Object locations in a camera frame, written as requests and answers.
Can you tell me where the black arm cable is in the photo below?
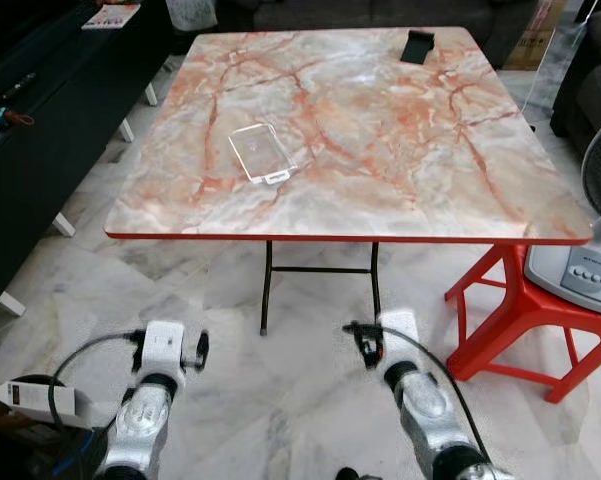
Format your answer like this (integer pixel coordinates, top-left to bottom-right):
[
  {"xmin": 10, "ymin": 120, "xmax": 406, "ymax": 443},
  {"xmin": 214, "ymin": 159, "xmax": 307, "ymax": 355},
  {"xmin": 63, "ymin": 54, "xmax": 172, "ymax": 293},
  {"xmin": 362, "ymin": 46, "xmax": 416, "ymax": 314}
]
[
  {"xmin": 45, "ymin": 332, "xmax": 143, "ymax": 431},
  {"xmin": 405, "ymin": 325, "xmax": 486, "ymax": 461}
]

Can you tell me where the dark grey sofa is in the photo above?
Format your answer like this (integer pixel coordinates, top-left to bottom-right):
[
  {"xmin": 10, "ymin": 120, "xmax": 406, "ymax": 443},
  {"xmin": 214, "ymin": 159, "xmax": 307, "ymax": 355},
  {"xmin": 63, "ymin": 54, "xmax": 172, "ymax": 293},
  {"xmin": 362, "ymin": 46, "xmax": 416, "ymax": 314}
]
[{"xmin": 220, "ymin": 0, "xmax": 541, "ymax": 31}]

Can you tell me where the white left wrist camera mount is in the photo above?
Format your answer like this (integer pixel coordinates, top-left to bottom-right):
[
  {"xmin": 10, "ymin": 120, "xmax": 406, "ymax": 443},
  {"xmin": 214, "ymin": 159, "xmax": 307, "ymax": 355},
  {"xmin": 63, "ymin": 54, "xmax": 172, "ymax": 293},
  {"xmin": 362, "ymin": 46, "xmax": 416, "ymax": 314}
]
[{"xmin": 140, "ymin": 320, "xmax": 189, "ymax": 378}]

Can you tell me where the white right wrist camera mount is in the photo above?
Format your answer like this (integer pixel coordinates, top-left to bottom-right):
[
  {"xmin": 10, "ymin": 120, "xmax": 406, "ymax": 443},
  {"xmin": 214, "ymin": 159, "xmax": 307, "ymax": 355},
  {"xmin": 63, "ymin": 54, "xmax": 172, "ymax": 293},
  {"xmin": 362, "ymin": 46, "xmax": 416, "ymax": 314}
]
[{"xmin": 378, "ymin": 309, "xmax": 422, "ymax": 367}]

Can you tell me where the white lace cloth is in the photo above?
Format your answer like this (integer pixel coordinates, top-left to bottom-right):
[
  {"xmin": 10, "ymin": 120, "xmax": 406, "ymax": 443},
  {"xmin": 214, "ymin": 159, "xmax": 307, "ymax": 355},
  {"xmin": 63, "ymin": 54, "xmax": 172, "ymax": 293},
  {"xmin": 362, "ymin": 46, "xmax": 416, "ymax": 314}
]
[{"xmin": 164, "ymin": 0, "xmax": 219, "ymax": 32}]

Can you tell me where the dark armchair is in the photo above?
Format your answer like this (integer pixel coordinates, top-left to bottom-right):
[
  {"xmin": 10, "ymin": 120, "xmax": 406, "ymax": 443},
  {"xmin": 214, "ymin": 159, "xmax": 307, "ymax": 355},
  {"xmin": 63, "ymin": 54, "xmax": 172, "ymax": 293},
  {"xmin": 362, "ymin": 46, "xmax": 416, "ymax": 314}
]
[{"xmin": 550, "ymin": 5, "xmax": 601, "ymax": 138}]

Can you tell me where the clear plastic package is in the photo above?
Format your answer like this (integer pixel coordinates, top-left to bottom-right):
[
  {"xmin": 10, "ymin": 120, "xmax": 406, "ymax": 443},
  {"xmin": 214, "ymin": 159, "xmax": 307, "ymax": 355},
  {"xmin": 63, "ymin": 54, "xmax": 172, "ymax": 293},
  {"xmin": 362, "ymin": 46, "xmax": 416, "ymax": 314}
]
[{"xmin": 226, "ymin": 121, "xmax": 300, "ymax": 188}]

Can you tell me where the grey table fan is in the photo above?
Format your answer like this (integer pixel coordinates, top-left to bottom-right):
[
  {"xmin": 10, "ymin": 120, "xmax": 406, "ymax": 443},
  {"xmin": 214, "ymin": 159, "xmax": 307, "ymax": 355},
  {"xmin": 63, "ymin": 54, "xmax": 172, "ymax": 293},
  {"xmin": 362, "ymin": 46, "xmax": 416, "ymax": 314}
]
[{"xmin": 524, "ymin": 108, "xmax": 601, "ymax": 319}]

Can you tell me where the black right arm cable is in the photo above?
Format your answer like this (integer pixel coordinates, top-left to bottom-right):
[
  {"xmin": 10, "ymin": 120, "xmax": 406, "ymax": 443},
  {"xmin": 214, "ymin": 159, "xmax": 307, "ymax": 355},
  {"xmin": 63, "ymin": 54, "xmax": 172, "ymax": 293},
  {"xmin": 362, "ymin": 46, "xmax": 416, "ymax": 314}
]
[{"xmin": 405, "ymin": 325, "xmax": 486, "ymax": 461}]

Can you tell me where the brown cardboard box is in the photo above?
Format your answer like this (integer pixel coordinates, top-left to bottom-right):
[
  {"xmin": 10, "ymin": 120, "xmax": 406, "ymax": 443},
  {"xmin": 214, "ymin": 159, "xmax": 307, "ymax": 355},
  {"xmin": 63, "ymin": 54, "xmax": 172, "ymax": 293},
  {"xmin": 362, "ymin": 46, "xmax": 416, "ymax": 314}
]
[{"xmin": 503, "ymin": 0, "xmax": 568, "ymax": 72}]

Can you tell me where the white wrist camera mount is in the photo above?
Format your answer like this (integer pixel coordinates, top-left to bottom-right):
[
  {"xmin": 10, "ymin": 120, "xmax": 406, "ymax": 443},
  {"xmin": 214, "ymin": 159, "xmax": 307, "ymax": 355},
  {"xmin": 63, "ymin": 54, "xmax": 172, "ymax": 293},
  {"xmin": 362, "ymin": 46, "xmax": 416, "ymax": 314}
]
[
  {"xmin": 140, "ymin": 320, "xmax": 189, "ymax": 378},
  {"xmin": 378, "ymin": 309, "xmax": 422, "ymax": 367}
]

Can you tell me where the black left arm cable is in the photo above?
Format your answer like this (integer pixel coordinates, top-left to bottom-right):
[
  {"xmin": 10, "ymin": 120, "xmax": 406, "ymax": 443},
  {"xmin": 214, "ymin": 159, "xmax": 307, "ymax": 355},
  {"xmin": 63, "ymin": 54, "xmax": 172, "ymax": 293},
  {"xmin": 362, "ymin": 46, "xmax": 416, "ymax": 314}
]
[{"xmin": 45, "ymin": 332, "xmax": 143, "ymax": 431}]

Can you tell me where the red white magazine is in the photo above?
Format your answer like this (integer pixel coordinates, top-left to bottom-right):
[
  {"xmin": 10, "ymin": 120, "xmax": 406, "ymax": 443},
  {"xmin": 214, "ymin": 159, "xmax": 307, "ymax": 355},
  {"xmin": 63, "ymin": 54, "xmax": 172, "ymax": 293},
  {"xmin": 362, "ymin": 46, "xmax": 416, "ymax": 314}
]
[{"xmin": 81, "ymin": 3, "xmax": 142, "ymax": 30}]

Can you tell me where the black phone stand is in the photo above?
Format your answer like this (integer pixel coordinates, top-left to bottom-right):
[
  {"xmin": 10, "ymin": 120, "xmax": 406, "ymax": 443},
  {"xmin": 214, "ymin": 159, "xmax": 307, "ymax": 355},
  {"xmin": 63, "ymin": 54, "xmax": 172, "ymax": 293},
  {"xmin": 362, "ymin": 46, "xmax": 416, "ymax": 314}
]
[{"xmin": 399, "ymin": 30, "xmax": 437, "ymax": 67}]

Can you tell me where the black metal table leg frame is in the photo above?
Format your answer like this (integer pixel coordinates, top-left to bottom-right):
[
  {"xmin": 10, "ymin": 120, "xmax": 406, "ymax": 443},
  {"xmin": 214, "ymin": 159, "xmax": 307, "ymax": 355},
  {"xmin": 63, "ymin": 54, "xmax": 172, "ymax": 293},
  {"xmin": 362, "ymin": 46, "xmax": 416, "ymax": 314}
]
[{"xmin": 259, "ymin": 240, "xmax": 384, "ymax": 337}]

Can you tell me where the red plastic stool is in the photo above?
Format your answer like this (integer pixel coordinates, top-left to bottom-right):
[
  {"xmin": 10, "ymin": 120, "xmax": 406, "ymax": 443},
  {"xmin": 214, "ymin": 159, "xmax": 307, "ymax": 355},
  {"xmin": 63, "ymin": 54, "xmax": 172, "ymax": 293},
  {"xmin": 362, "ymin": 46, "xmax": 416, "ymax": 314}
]
[{"xmin": 444, "ymin": 243, "xmax": 601, "ymax": 405}]

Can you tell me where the dark rubbish bin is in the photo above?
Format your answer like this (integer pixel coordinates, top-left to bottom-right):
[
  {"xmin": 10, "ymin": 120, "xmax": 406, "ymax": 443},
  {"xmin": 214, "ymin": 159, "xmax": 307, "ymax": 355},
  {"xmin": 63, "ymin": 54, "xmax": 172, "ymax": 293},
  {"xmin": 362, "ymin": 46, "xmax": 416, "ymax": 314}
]
[{"xmin": 0, "ymin": 372, "xmax": 116, "ymax": 480}]

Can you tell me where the black low cabinet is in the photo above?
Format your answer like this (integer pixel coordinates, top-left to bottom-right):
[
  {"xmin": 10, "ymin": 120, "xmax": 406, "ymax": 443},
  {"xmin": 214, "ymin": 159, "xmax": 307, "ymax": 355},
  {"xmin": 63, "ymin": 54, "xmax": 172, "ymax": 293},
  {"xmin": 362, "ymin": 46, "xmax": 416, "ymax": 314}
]
[{"xmin": 0, "ymin": 0, "xmax": 176, "ymax": 323}]

